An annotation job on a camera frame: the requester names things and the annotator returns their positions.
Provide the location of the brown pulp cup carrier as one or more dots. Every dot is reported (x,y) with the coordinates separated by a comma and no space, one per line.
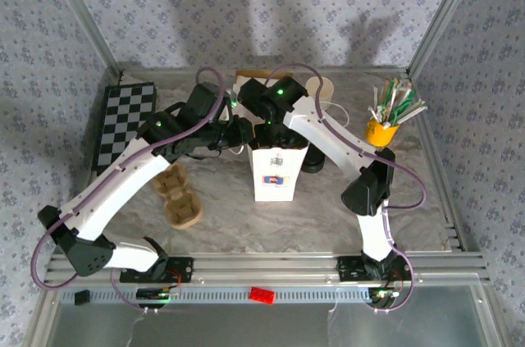
(182,203)

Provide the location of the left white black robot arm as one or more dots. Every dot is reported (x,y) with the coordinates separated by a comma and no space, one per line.
(115,191)

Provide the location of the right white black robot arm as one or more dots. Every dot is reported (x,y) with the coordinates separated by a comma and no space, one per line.
(328,133)

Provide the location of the nested white paper cups stack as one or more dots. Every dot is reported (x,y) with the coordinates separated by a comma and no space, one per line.
(325,88)

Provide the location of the black plastic cup lid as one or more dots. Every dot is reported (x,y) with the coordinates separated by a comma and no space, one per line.
(313,162)

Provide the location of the black grey checkerboard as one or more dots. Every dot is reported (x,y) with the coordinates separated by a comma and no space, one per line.
(119,117)

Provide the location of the paper-wrapped white straw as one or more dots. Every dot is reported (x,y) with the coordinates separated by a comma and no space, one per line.
(416,112)
(377,97)

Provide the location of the wooden stir stick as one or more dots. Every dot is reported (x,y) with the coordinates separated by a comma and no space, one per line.
(386,90)

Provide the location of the yellow tin holder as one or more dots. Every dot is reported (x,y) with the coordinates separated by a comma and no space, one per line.
(381,135)

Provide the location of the red toy brick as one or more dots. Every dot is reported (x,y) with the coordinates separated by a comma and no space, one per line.
(262,295)

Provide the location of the small black block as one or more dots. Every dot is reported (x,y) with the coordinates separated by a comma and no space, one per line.
(82,298)

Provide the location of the aluminium back rail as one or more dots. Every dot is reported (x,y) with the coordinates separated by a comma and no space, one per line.
(361,69)

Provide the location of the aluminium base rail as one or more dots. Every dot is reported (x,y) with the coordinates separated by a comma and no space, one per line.
(266,269)

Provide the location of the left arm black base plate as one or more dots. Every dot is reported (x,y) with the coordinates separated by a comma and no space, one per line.
(186,269)

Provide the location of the aluminium corner post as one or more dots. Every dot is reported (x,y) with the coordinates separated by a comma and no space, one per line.
(444,15)
(84,15)

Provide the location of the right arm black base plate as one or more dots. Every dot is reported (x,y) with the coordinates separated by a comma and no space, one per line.
(348,271)

